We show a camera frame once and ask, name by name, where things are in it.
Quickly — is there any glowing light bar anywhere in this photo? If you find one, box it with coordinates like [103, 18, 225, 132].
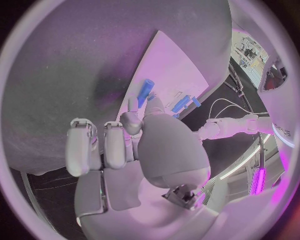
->
[248, 167, 268, 196]

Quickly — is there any blue peg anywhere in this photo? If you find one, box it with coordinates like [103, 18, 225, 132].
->
[191, 96, 203, 108]

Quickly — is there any long blue cylinder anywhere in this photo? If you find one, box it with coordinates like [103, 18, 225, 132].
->
[136, 78, 156, 109]

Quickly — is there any white task board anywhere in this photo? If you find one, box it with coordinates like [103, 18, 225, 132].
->
[116, 30, 210, 122]

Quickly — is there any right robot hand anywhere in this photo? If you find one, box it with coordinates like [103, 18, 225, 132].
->
[65, 95, 224, 240]

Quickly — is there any white cable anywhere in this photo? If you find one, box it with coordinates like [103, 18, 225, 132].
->
[208, 98, 254, 121]
[214, 104, 270, 119]

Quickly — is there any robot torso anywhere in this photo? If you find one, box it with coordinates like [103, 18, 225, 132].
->
[256, 26, 300, 149]

